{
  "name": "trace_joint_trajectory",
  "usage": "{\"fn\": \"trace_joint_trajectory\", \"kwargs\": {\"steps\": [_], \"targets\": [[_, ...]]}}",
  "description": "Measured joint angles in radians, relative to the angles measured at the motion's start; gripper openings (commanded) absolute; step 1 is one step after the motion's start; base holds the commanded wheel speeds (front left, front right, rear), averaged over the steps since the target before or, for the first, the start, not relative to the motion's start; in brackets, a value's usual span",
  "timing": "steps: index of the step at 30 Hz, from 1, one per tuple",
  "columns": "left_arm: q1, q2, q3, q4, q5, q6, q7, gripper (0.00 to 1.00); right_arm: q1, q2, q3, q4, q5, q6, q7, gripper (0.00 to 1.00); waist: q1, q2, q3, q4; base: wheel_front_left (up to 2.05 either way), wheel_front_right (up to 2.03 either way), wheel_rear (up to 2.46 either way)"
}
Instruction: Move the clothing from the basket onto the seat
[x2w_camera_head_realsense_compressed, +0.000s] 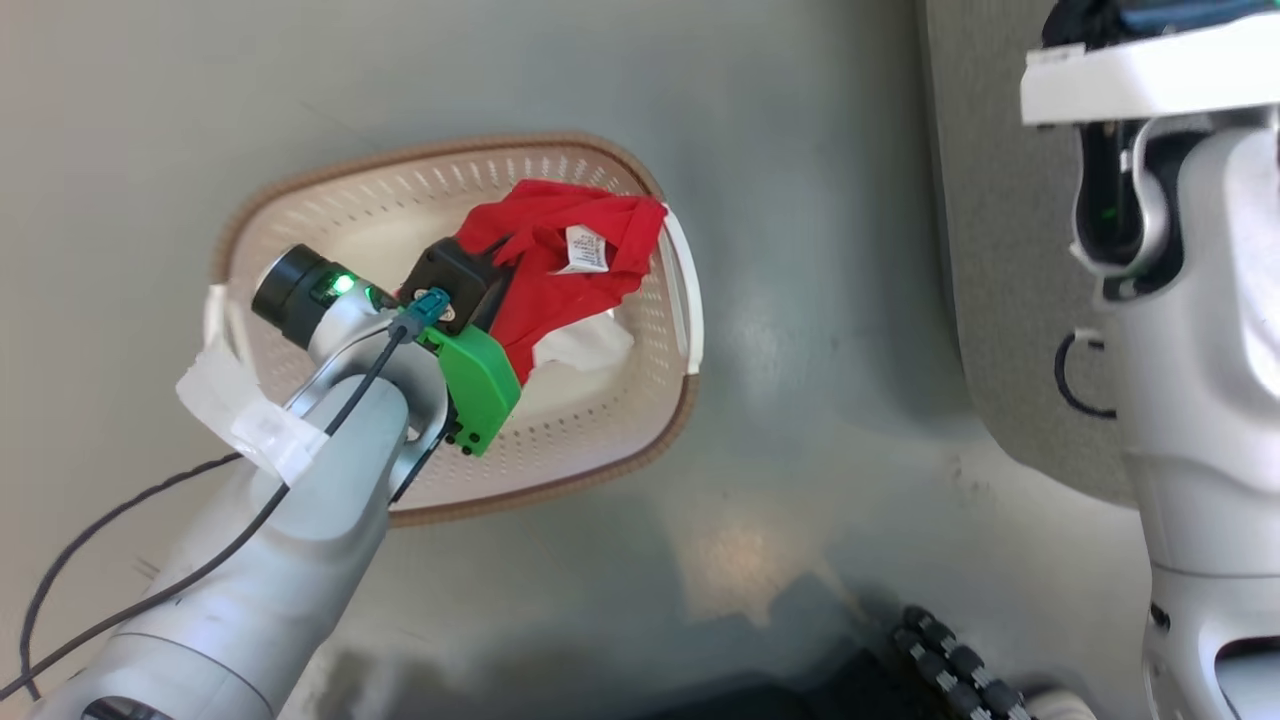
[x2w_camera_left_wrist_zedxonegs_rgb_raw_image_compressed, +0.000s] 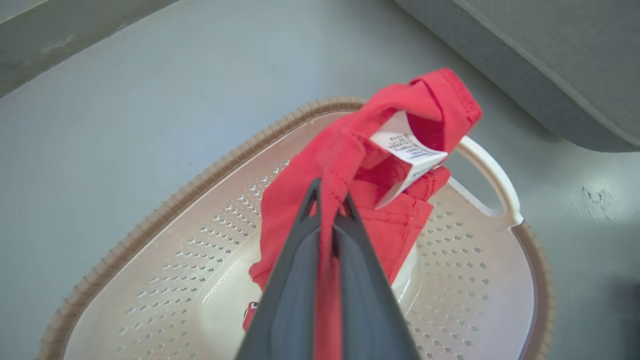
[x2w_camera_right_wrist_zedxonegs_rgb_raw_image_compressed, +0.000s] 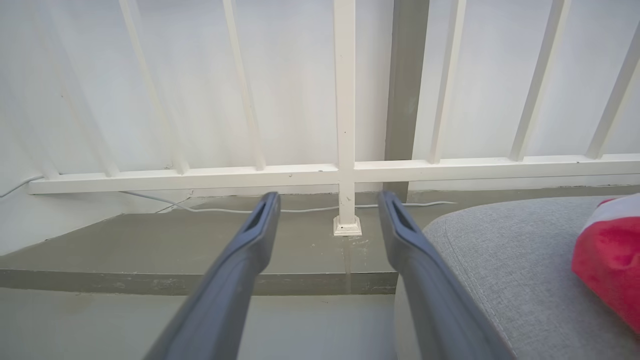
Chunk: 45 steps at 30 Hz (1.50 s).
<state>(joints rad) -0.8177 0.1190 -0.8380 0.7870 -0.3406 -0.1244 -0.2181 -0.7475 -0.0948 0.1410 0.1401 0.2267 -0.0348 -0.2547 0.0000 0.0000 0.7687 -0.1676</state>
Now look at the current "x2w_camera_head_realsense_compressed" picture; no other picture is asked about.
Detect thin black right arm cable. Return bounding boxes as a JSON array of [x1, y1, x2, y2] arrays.
[[1052, 329, 1118, 420]]

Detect black left cable teal plug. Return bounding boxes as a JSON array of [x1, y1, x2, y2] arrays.
[[0, 287, 452, 703]]

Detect white tape wrap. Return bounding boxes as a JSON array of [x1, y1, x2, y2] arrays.
[[176, 344, 332, 487]]

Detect cream perforated laundry basket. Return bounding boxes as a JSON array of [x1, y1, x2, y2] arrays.
[[204, 130, 706, 529]]

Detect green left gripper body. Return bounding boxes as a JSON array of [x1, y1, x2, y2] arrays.
[[418, 324, 524, 459]]

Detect black roller wheel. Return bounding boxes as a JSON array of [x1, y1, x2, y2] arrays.
[[889, 604, 1037, 720]]

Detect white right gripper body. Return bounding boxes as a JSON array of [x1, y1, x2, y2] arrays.
[[1019, 10, 1280, 127]]

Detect red and white garment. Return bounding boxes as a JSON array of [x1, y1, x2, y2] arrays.
[[453, 179, 669, 388]]

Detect grey fabric sofa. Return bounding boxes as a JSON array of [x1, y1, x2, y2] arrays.
[[918, 0, 1143, 509]]

